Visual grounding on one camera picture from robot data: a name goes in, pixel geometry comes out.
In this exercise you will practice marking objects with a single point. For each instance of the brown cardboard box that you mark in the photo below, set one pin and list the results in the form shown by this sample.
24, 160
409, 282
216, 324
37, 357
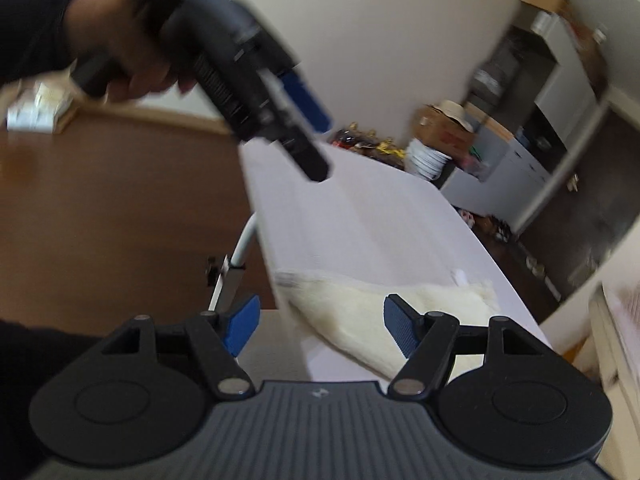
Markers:
442, 135

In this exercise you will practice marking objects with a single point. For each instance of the white blurred boxes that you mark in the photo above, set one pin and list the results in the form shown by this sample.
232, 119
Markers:
37, 105

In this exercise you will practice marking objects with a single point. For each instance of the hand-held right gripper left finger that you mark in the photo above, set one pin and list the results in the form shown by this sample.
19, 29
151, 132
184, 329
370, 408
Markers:
242, 324

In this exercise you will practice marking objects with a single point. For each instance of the colourful clutter pile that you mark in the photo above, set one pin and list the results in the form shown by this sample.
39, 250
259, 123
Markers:
367, 145

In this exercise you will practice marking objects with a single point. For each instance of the person's left forearm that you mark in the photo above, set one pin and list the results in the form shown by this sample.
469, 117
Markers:
35, 25

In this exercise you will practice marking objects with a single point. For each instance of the pair of shoes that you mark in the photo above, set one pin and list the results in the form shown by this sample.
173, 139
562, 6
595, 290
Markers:
492, 227

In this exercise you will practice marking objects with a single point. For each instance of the cream fluffy towel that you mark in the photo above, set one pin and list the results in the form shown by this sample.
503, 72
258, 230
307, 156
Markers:
350, 307

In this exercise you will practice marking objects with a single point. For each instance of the white floor cabinet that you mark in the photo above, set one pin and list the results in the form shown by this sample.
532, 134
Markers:
510, 175

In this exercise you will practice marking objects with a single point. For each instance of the straw hat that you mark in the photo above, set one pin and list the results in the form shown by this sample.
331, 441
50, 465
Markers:
455, 112

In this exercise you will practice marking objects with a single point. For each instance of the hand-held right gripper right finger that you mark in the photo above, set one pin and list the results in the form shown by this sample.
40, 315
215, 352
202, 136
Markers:
400, 329

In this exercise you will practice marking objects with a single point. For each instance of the person's left hand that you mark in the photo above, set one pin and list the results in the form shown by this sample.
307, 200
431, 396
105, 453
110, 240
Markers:
145, 82

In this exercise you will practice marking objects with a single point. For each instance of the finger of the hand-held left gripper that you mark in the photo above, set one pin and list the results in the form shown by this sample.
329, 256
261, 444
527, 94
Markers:
305, 155
305, 100

